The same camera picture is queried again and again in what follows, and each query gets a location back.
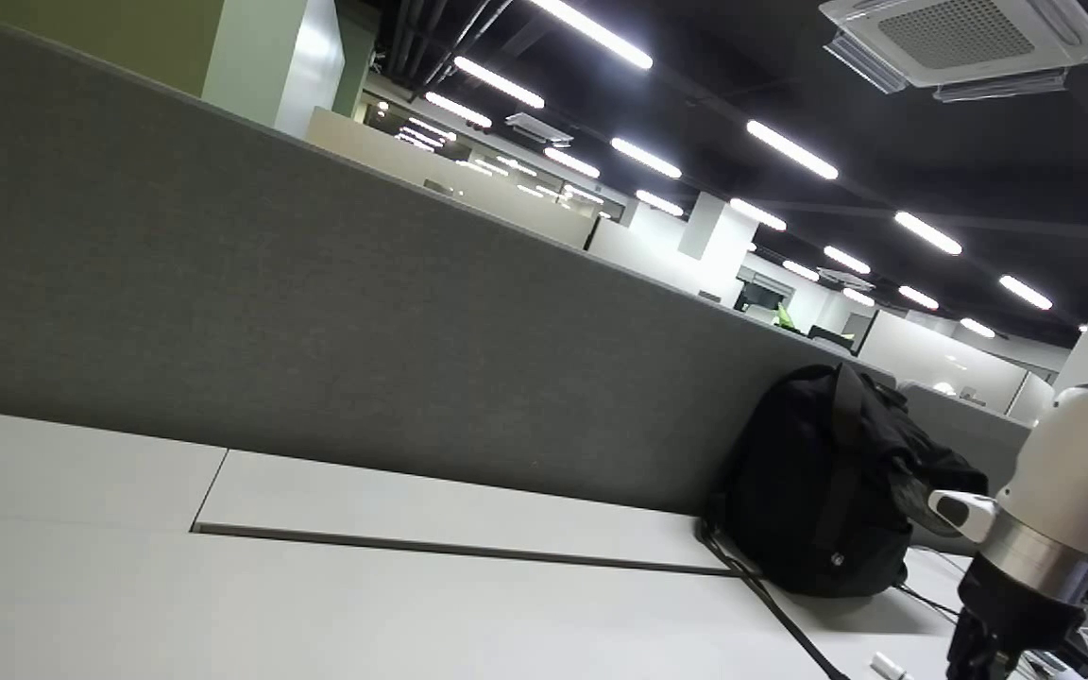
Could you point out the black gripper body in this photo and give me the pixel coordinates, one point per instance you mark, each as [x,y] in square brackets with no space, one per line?
[1012,625]

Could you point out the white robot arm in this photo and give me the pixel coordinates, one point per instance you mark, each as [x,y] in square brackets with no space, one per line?
[1075,486]

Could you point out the small white tube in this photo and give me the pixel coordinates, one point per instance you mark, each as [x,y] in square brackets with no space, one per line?
[885,667]

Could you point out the black backpack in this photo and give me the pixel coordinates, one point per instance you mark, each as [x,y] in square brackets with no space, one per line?
[828,486]

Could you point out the ceiling light strip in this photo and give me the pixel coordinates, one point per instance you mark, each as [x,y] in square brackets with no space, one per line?
[756,213]
[496,79]
[574,162]
[926,230]
[590,32]
[658,200]
[647,155]
[920,295]
[459,111]
[848,257]
[1024,292]
[793,149]

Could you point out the ceiling air conditioner unit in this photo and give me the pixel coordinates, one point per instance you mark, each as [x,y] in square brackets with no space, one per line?
[967,44]

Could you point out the grey fabric desk divider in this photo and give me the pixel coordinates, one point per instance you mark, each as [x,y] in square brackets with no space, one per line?
[319,327]

